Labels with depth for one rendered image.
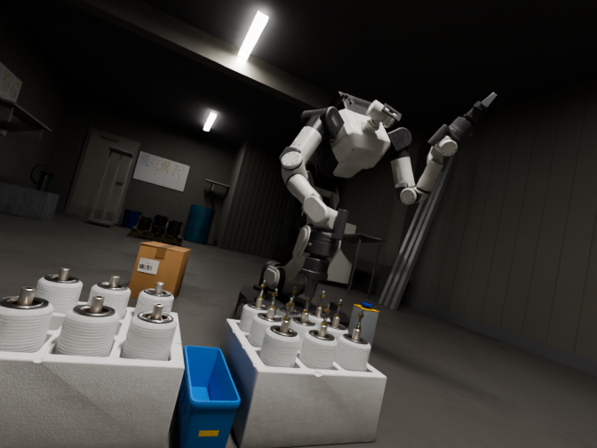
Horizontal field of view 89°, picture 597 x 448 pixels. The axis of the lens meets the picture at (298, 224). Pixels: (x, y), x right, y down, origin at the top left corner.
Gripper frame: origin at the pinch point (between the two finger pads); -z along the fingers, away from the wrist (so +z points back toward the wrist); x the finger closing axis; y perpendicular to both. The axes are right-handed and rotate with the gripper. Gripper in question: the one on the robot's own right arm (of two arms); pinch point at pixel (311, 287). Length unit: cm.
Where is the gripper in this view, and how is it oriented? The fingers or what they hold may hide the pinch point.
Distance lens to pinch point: 99.2
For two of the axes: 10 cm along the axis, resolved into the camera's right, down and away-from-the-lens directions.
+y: -8.3, -1.6, 5.3
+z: 2.3, -9.7, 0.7
